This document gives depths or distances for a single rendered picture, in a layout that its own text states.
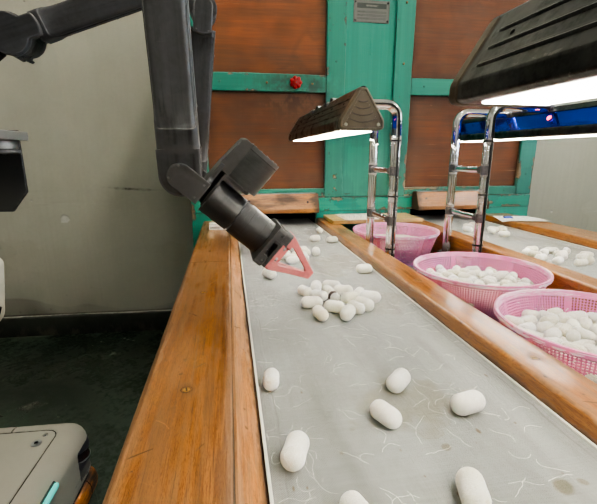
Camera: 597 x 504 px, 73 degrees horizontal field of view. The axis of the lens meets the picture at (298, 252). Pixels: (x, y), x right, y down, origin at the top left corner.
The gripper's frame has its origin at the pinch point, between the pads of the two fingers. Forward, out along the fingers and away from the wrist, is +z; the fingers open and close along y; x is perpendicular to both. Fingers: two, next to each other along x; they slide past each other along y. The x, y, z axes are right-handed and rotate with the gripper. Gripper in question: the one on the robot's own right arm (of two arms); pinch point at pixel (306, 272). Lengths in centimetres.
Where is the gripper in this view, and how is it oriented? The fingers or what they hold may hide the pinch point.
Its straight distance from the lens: 65.2
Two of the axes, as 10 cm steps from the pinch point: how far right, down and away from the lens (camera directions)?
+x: -6.5, 7.6, 0.7
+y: -1.7, -2.3, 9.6
